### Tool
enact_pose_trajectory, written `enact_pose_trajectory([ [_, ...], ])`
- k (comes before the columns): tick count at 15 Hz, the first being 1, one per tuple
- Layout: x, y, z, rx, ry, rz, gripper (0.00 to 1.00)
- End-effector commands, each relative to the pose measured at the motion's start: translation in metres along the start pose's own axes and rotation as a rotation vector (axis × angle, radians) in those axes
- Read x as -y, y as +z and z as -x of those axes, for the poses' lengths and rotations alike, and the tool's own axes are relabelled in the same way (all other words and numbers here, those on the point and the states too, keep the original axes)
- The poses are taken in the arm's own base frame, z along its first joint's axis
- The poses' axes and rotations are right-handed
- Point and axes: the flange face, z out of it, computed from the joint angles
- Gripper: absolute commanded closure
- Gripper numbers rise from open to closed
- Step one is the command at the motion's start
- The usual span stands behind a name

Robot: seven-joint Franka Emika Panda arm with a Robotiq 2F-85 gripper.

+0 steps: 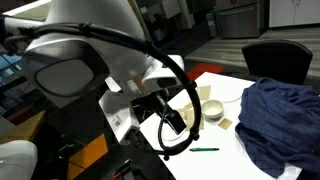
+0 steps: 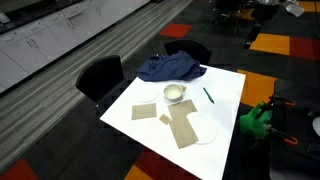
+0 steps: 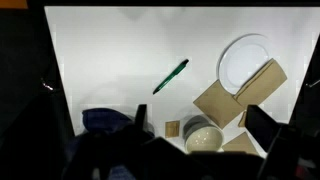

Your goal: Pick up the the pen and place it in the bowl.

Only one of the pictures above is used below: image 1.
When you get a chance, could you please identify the black chair near cloth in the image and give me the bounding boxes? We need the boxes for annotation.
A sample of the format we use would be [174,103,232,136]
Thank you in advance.
[241,40,313,85]

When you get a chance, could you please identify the small tan paper square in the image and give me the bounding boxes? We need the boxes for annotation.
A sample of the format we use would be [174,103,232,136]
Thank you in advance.
[218,118,232,130]

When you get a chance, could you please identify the green pen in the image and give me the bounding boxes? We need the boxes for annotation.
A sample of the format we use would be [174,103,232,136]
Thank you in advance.
[189,148,219,152]

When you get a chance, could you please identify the white bowl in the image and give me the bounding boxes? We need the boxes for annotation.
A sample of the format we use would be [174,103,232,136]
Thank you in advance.
[201,100,224,121]

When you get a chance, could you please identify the large tan paper sheet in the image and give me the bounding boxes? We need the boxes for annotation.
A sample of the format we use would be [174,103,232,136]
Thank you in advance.
[178,103,194,131]

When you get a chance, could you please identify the tan paper rectangle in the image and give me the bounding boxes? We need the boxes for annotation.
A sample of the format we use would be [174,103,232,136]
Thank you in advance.
[196,86,211,100]

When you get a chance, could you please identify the steel trash bin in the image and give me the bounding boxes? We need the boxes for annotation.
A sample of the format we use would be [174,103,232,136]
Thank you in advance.
[216,0,265,39]

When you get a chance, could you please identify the white cabinets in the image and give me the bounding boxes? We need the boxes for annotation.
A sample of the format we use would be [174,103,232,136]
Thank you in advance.
[269,0,320,28]

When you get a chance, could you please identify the blue cloth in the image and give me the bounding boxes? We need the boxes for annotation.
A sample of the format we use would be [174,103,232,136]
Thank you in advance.
[235,77,320,178]

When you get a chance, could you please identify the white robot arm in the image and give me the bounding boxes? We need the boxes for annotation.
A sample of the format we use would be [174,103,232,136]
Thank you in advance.
[1,0,186,144]

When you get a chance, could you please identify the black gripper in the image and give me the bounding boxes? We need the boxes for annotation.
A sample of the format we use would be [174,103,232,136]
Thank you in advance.
[131,93,186,134]

